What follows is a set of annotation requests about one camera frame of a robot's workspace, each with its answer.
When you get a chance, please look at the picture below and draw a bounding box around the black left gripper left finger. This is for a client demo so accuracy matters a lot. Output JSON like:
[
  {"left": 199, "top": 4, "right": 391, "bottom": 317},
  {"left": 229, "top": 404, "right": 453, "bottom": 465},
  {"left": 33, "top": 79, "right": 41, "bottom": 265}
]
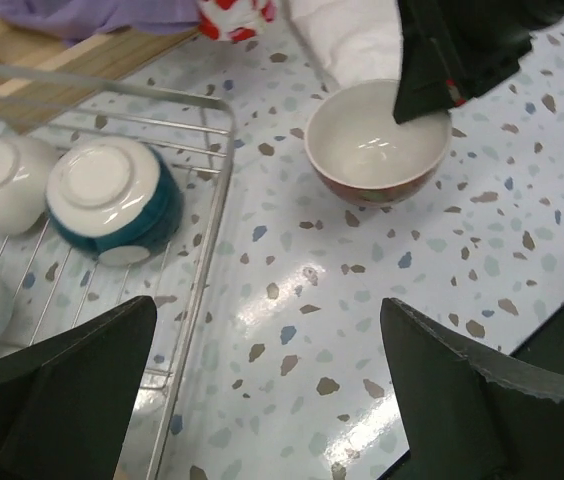
[{"left": 0, "top": 296, "right": 157, "bottom": 479}]

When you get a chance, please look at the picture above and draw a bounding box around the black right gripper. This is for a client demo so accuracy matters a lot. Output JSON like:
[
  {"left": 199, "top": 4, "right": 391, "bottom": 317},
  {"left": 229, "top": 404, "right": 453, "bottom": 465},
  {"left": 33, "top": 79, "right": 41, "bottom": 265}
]
[{"left": 393, "top": 0, "right": 564, "bottom": 124}]

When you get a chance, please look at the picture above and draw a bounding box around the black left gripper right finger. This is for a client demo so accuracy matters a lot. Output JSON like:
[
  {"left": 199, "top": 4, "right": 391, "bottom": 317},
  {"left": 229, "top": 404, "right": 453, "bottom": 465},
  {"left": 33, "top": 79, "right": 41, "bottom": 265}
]
[{"left": 380, "top": 298, "right": 564, "bottom": 479}]

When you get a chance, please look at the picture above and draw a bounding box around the red bowl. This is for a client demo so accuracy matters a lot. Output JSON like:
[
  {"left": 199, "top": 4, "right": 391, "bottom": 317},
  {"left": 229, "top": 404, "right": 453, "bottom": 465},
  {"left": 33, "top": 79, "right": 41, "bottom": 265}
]
[{"left": 304, "top": 79, "right": 452, "bottom": 208}]

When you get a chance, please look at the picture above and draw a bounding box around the wooden clothes rack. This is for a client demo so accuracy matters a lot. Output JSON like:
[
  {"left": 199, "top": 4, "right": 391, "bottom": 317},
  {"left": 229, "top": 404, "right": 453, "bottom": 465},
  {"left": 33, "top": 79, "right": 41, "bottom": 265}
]
[{"left": 0, "top": 19, "right": 196, "bottom": 123}]

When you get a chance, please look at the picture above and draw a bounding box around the folded white cloth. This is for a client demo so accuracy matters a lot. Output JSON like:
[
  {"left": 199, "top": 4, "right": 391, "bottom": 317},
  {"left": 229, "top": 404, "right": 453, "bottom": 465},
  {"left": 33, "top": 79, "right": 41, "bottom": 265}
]
[{"left": 282, "top": 0, "right": 403, "bottom": 91}]

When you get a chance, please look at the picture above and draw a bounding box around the red white floral garment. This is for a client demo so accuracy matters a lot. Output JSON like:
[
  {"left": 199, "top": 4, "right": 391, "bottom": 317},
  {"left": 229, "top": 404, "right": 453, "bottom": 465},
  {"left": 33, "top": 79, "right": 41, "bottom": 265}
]
[{"left": 197, "top": 0, "right": 277, "bottom": 43}]

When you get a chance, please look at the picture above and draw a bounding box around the teal and white bowl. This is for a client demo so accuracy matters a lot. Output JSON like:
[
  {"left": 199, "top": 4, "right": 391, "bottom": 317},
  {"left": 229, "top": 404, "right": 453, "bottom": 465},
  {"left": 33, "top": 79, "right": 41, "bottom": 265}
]
[{"left": 45, "top": 136, "right": 184, "bottom": 267}]

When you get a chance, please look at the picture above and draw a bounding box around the purple shirt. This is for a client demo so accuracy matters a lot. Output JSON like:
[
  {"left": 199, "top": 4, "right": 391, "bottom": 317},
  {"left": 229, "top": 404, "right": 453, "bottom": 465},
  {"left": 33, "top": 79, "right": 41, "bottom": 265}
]
[{"left": 0, "top": 0, "right": 199, "bottom": 44}]

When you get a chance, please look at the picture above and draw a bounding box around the wire dish rack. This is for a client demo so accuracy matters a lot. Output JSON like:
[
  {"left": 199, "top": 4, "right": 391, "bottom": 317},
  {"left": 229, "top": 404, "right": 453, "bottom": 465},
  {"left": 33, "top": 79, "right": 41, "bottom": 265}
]
[{"left": 0, "top": 64, "right": 235, "bottom": 479}]

